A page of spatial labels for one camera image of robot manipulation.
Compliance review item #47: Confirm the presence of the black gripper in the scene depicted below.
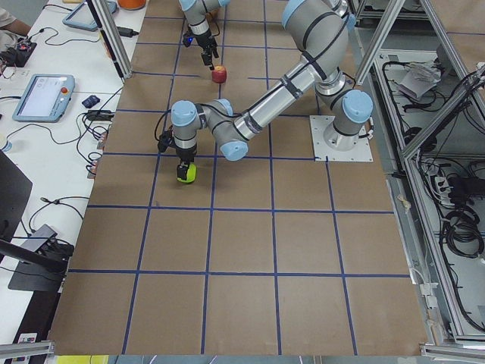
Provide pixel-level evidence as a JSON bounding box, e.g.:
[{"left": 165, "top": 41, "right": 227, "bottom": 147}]
[
  {"left": 158, "top": 130, "right": 197, "bottom": 180},
  {"left": 183, "top": 32, "right": 219, "bottom": 71}
]

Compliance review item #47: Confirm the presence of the black power adapter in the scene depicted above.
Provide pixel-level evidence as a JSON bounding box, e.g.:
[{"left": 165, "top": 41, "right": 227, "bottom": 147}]
[{"left": 117, "top": 27, "right": 139, "bottom": 38}]

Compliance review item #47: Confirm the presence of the small dark blue pouch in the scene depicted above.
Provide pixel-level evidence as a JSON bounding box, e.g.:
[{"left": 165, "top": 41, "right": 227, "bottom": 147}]
[{"left": 82, "top": 95, "right": 100, "bottom": 108}]

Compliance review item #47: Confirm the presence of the near teach pendant tablet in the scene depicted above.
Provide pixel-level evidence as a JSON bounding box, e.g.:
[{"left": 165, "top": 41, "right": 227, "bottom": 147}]
[{"left": 12, "top": 74, "right": 76, "bottom": 123}]

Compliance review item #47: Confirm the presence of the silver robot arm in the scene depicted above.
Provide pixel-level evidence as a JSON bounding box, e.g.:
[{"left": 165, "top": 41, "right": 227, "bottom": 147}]
[
  {"left": 158, "top": 1, "right": 374, "bottom": 184},
  {"left": 179, "top": 0, "right": 230, "bottom": 71}
]

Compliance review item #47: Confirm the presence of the far teach pendant tablet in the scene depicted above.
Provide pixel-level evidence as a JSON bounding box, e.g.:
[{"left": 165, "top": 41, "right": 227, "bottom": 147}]
[{"left": 62, "top": 1, "right": 118, "bottom": 31}]

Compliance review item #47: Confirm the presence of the red yellow apple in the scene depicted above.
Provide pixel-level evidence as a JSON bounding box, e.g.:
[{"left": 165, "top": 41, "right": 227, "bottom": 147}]
[{"left": 211, "top": 65, "right": 227, "bottom": 84}]

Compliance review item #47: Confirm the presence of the green apple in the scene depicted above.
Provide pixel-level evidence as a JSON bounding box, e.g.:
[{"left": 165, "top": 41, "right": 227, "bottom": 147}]
[{"left": 177, "top": 163, "right": 197, "bottom": 184}]

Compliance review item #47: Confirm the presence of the aluminium frame post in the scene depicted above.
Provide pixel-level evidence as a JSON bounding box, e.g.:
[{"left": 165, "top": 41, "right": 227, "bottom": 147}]
[{"left": 86, "top": 0, "right": 133, "bottom": 80}]

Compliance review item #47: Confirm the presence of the teach pendant tablet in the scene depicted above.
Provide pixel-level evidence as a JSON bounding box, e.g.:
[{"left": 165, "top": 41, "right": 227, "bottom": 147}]
[
  {"left": 62, "top": 1, "right": 118, "bottom": 31},
  {"left": 12, "top": 74, "right": 76, "bottom": 123}
]

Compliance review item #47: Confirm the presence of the black monitor stand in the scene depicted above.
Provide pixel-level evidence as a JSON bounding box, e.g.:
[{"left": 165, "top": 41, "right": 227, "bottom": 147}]
[{"left": 0, "top": 150, "right": 75, "bottom": 293}]

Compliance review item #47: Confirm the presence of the black usb hub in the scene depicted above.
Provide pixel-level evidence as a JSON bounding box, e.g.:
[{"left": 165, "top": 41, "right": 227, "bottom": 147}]
[{"left": 22, "top": 224, "right": 57, "bottom": 252}]

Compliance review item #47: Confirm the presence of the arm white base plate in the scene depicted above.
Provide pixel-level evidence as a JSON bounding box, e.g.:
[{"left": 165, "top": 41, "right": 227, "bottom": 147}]
[{"left": 309, "top": 115, "right": 374, "bottom": 163}]

